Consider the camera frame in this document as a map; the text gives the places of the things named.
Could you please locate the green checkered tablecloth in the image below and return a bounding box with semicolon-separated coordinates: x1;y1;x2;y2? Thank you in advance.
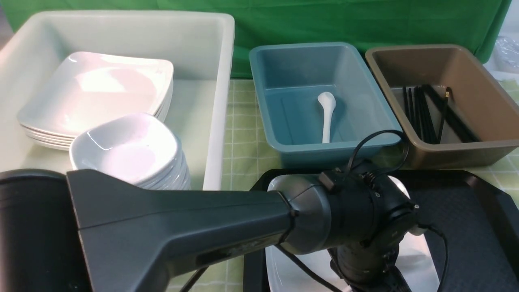
191;79;519;292

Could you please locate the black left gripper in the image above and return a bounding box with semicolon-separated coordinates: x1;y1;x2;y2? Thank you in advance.
328;243;411;292

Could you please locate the black chopsticks bundle in bin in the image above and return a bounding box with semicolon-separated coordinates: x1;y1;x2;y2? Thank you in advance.
401;84;481;144

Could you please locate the brown plastic bin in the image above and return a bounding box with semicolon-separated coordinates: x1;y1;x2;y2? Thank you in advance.
365;44;518;169

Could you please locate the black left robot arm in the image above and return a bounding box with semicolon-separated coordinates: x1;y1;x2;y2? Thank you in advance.
1;161;418;292

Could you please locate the white ceramic spoon in bin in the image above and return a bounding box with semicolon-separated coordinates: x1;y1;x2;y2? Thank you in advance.
317;91;336;144

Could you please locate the green backdrop cloth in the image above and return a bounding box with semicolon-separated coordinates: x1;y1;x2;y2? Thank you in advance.
1;0;511;78

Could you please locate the large white plastic bin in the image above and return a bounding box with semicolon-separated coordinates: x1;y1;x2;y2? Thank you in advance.
0;11;235;190

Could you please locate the stack of white square plates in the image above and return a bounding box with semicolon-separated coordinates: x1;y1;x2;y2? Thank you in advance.
17;52;174;151

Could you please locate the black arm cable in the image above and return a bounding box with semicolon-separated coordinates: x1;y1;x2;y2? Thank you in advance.
347;130;410;176

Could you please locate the stack of small white bowls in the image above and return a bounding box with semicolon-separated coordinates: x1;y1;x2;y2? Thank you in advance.
69;113;191;190

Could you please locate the blue plastic bin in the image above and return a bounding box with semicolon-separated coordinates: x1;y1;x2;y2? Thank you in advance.
249;42;401;168

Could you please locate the black chopstick with gold band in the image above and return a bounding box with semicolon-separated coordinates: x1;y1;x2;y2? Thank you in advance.
437;87;451;144

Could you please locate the large white square plate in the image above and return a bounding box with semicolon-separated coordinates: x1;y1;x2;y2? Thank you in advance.
268;173;440;292

